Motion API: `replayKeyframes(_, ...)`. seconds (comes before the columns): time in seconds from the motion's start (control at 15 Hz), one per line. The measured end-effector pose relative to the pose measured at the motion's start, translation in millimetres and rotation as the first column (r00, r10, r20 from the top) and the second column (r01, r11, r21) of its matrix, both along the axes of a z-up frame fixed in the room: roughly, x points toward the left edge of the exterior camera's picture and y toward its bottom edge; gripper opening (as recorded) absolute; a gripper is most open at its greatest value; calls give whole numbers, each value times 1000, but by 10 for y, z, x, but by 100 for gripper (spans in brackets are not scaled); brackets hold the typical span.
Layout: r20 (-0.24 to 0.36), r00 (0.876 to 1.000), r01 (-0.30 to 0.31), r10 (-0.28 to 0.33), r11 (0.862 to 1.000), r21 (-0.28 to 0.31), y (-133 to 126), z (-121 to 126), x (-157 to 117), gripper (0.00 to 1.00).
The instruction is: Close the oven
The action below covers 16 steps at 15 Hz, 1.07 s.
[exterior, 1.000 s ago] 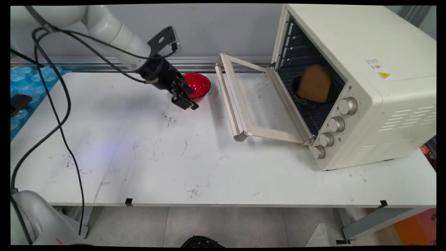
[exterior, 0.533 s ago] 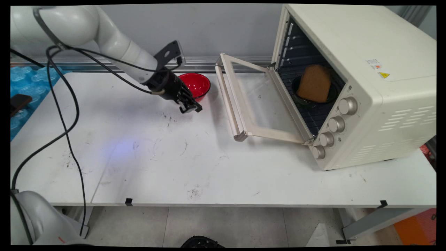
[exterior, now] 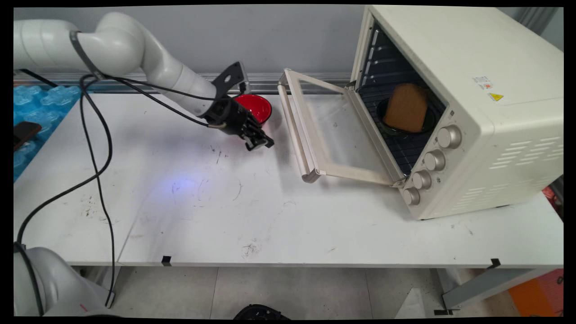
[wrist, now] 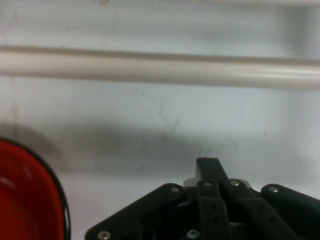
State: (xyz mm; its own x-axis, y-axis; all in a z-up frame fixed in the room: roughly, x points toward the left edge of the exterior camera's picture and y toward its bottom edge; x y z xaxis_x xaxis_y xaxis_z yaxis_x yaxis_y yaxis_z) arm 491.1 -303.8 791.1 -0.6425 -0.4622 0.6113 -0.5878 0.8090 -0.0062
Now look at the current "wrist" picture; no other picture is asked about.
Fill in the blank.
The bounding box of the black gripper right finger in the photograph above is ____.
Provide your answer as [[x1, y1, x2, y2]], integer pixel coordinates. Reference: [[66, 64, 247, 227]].
[[207, 156, 320, 240]]

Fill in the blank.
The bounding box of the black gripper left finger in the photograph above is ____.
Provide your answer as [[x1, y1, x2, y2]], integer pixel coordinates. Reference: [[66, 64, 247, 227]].
[[84, 156, 232, 240]]

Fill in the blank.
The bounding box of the red bowl with black rim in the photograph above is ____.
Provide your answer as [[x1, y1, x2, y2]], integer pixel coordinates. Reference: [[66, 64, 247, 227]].
[[0, 136, 72, 240]]

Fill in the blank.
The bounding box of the white rounded rail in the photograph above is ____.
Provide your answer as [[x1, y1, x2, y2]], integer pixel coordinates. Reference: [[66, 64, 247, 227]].
[[0, 44, 320, 90]]

